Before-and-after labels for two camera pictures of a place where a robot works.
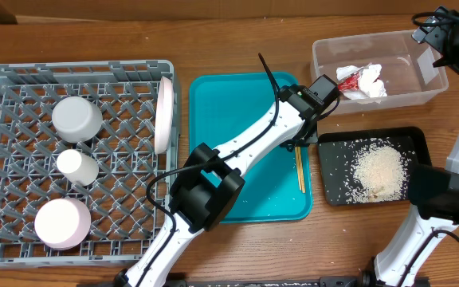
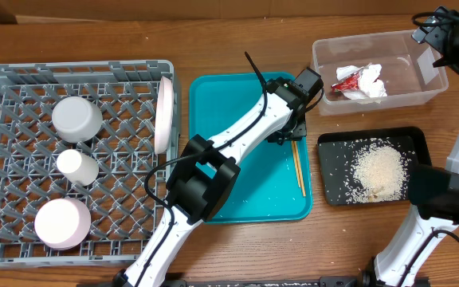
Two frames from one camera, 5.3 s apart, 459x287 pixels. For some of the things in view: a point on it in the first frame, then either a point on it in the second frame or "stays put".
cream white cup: (80, 168) stays put
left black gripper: (311, 137) to (299, 134)
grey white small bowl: (76, 119) stays put
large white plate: (164, 116) stays put
